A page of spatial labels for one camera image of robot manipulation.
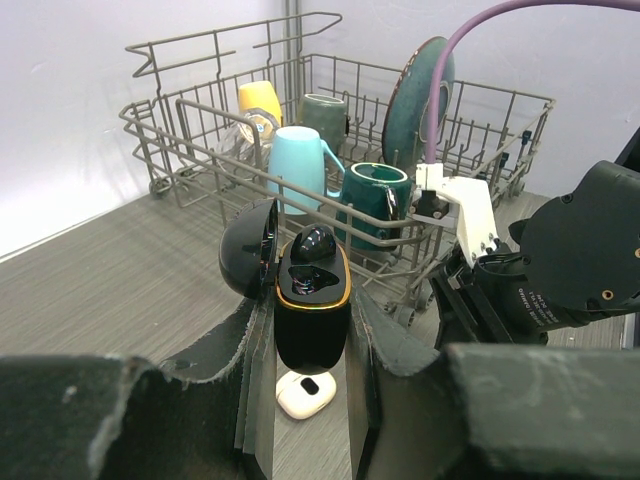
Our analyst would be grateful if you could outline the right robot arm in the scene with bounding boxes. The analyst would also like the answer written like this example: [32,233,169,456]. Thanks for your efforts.
[429,135,639,349]

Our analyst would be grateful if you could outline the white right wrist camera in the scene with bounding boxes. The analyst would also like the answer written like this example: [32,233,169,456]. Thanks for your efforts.
[409,163,499,267]

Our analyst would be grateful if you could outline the dark teal mug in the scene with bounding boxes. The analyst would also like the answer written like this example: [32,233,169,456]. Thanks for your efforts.
[339,162,413,252]

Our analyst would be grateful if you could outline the yellow mug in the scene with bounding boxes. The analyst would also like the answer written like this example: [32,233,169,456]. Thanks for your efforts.
[237,80,283,127]

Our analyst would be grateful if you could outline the metal wire dish rack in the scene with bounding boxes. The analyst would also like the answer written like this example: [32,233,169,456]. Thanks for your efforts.
[118,12,557,326]

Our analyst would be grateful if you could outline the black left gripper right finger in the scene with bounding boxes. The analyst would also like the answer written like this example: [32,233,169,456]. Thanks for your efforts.
[345,289,639,479]

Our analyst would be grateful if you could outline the dark grey-green mug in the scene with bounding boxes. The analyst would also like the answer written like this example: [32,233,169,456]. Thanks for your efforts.
[296,93,348,154]

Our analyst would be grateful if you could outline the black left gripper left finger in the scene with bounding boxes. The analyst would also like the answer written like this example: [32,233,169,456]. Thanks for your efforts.
[1,300,276,479]

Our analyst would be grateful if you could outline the light blue mug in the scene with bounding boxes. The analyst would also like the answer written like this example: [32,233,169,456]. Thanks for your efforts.
[268,126,345,200]

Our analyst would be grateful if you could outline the black earbud charging case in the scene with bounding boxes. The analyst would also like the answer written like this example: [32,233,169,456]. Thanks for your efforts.
[218,198,352,375]

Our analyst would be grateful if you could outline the clear glass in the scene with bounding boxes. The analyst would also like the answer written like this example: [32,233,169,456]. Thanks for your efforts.
[213,108,280,169]

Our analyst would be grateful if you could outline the blue ceramic plate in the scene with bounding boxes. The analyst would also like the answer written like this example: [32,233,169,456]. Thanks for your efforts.
[382,36,447,171]

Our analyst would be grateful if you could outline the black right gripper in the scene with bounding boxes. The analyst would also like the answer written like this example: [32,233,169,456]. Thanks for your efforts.
[429,246,548,350]

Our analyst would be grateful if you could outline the cream earbud charging case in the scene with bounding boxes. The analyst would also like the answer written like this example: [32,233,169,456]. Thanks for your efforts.
[276,371,337,420]

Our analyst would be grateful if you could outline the black earbud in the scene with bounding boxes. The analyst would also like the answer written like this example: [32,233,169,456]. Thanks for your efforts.
[290,224,337,263]

